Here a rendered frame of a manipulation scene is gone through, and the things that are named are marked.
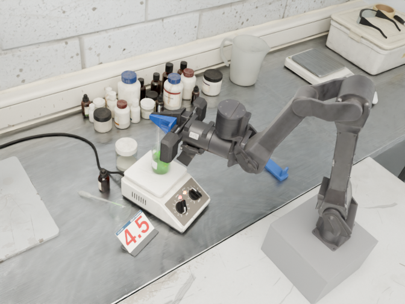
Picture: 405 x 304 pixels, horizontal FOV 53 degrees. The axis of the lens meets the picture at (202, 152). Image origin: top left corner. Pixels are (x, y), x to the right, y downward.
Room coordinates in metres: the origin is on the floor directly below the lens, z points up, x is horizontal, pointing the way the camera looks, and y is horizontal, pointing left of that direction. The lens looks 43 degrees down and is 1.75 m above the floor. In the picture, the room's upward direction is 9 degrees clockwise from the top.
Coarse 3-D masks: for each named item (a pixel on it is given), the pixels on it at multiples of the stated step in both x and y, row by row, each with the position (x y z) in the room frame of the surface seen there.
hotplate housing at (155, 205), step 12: (180, 180) 0.71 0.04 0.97; (132, 192) 0.67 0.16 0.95; (144, 192) 0.65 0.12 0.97; (168, 192) 0.67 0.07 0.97; (144, 204) 0.65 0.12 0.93; (156, 204) 0.63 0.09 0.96; (204, 204) 0.68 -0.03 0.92; (156, 216) 0.63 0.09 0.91; (168, 216) 0.61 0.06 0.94; (180, 228) 0.60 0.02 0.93
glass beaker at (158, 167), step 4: (152, 148) 0.72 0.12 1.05; (152, 152) 0.71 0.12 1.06; (152, 156) 0.71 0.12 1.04; (156, 156) 0.70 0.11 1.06; (152, 160) 0.71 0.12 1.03; (156, 160) 0.70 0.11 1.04; (152, 164) 0.70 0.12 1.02; (156, 164) 0.70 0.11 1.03; (160, 164) 0.70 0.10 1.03; (164, 164) 0.70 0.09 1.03; (168, 164) 0.71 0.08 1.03; (152, 168) 0.70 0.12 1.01; (156, 168) 0.70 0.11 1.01; (160, 168) 0.70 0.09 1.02; (164, 168) 0.70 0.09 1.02; (168, 168) 0.71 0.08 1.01; (152, 172) 0.70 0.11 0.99; (156, 172) 0.70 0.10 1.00; (160, 172) 0.70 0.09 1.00; (164, 172) 0.70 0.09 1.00; (168, 172) 0.71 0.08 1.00
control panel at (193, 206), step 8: (184, 184) 0.71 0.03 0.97; (192, 184) 0.72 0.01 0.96; (176, 192) 0.67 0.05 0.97; (200, 192) 0.71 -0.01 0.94; (168, 200) 0.64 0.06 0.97; (176, 200) 0.65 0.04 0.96; (192, 200) 0.67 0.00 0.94; (200, 200) 0.69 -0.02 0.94; (168, 208) 0.63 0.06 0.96; (192, 208) 0.66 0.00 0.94; (176, 216) 0.62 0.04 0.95; (184, 216) 0.63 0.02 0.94; (192, 216) 0.64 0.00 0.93; (184, 224) 0.61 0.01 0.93
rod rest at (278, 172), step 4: (268, 160) 0.91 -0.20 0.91; (272, 160) 0.91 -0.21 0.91; (268, 164) 0.89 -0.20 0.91; (272, 164) 0.89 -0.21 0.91; (276, 164) 0.90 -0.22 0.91; (268, 168) 0.87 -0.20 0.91; (272, 168) 0.87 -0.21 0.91; (276, 168) 0.88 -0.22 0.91; (280, 168) 0.88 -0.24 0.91; (288, 168) 0.86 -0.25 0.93; (272, 172) 0.86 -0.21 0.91; (276, 172) 0.86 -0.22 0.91; (280, 172) 0.87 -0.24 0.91; (284, 172) 0.85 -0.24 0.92; (276, 176) 0.85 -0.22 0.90; (280, 176) 0.85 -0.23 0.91; (284, 176) 0.85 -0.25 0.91; (280, 180) 0.84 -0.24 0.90
